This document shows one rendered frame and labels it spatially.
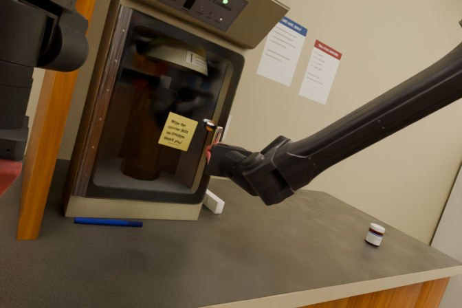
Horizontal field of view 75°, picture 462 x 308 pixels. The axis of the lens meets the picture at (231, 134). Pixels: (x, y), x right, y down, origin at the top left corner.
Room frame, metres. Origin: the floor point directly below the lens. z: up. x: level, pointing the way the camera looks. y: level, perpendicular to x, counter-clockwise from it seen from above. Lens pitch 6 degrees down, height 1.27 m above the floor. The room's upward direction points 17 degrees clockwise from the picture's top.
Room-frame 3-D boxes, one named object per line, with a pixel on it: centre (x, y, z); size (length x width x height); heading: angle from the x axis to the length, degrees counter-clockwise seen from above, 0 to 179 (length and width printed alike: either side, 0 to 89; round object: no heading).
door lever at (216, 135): (0.73, 0.04, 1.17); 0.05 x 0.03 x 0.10; 34
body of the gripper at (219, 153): (0.62, -0.03, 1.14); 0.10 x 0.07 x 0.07; 124
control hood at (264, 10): (0.65, 0.12, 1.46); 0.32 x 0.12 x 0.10; 125
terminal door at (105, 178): (0.69, 0.15, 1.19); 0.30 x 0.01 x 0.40; 124
